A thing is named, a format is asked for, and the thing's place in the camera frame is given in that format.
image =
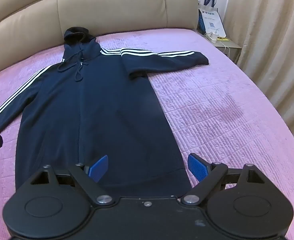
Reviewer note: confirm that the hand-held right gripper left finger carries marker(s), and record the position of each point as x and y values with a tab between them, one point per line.
99	168

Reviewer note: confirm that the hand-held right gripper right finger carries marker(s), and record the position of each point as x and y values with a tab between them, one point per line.
197	167

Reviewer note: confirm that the navy hooded jacket white stripes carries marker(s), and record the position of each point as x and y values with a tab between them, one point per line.
94	110

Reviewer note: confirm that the pink quilted bedspread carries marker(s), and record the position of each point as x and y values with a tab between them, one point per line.
211	105

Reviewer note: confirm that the beige nightstand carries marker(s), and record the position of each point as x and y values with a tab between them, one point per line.
233	48

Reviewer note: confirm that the white power strip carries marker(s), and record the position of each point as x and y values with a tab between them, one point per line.
213	38

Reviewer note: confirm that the yellow small item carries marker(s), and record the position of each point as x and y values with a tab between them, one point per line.
223	38

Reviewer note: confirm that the beige curtain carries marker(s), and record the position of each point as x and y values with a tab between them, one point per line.
274	42

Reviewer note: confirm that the white printed paper bag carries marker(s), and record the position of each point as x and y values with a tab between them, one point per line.
213	21

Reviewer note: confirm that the beige padded headboard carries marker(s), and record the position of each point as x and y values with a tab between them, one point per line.
112	5

